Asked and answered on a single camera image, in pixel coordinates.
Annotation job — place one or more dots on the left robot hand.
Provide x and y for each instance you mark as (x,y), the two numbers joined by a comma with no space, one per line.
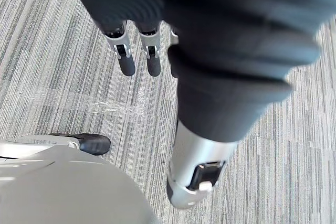
(215,51)

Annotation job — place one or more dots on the dark robot foot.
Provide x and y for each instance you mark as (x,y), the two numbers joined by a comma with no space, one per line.
(90,142)

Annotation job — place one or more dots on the silver robot leg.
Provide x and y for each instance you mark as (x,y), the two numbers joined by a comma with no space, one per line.
(63,182)

